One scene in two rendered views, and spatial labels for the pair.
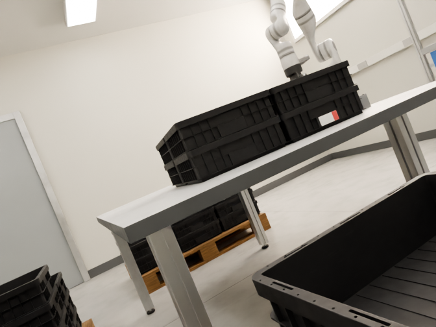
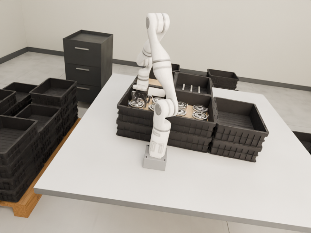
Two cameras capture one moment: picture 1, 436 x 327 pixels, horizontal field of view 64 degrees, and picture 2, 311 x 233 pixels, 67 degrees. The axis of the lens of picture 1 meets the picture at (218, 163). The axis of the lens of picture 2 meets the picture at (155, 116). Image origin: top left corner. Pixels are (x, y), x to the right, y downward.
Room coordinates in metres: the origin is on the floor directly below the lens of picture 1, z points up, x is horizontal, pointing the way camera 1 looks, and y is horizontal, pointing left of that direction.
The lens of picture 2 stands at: (2.15, -1.70, 1.59)
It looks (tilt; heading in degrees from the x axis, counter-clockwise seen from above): 30 degrees down; 113
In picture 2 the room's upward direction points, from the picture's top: 8 degrees clockwise
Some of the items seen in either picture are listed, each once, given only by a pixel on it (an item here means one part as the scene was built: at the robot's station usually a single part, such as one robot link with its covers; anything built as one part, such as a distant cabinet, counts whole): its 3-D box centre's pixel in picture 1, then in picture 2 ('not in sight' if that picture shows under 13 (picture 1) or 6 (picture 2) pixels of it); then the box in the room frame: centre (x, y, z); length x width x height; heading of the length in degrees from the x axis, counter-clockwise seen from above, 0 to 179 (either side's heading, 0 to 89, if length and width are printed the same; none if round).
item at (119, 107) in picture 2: (294, 87); (146, 97); (1.54, -0.44, 0.92); 0.40 x 0.30 x 0.02; 108
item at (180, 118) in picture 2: not in sight; (191, 106); (1.82, -0.35, 0.92); 0.40 x 0.30 x 0.02; 108
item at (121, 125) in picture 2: (307, 120); (144, 118); (1.54, -0.44, 0.76); 0.40 x 0.30 x 0.12; 108
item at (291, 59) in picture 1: (292, 59); (142, 82); (1.51, -0.47, 1.03); 0.11 x 0.09 x 0.06; 104
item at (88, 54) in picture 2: not in sight; (90, 70); (0.11, 0.67, 0.45); 0.62 x 0.45 x 0.90; 113
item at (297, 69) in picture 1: (295, 76); (141, 91); (1.50, -0.45, 0.96); 0.08 x 0.08 x 0.09
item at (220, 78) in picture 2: not in sight; (218, 88); (1.69, 1.56, 0.37); 0.40 x 0.30 x 0.45; 23
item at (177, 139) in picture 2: not in sight; (187, 125); (1.82, -0.35, 0.76); 0.40 x 0.30 x 0.12; 108
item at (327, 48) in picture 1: (329, 57); (164, 115); (1.79, -0.74, 1.01); 0.09 x 0.09 x 0.17; 58
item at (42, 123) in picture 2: not in sight; (37, 132); (0.58, -0.59, 0.31); 0.40 x 0.30 x 0.34; 113
